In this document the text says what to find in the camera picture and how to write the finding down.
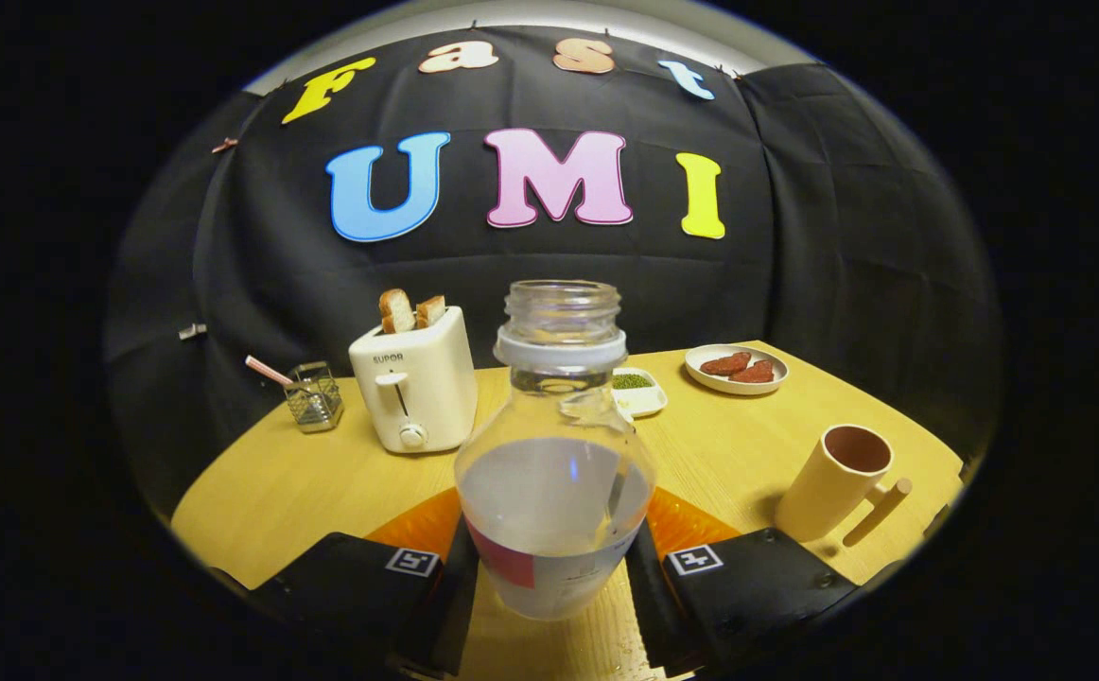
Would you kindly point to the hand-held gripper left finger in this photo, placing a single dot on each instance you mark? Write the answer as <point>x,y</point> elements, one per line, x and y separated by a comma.
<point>445,615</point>

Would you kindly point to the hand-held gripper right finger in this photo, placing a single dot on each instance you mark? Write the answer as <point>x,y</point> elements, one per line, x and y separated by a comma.
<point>649,605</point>

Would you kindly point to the clear plastic juice bottle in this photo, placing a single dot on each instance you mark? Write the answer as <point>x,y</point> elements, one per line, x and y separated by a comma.
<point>554,492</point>

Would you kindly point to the small white divided dish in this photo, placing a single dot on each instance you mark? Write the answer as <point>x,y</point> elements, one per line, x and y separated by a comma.
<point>646,401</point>

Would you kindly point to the wooden table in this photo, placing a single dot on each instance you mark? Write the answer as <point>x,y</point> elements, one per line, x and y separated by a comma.
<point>275,501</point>

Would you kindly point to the white toaster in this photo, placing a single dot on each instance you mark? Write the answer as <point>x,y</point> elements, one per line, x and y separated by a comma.
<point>431,388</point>

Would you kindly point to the round white plate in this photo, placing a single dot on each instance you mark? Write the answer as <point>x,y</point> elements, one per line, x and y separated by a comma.
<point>701,380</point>

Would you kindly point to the metal mesh basket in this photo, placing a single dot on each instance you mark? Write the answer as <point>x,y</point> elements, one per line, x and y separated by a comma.
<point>315,405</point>

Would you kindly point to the red meat piece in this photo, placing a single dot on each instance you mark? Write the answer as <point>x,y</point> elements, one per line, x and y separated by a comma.
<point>754,373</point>
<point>724,363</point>

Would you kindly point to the pink striped straw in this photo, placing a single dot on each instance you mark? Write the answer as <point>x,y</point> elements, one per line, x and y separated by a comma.
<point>268,371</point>

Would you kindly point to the toast slice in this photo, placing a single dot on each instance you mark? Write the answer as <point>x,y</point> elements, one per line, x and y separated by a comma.
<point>430,310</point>
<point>397,310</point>

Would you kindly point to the metal clip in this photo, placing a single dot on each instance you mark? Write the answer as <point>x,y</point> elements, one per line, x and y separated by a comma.
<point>192,331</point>

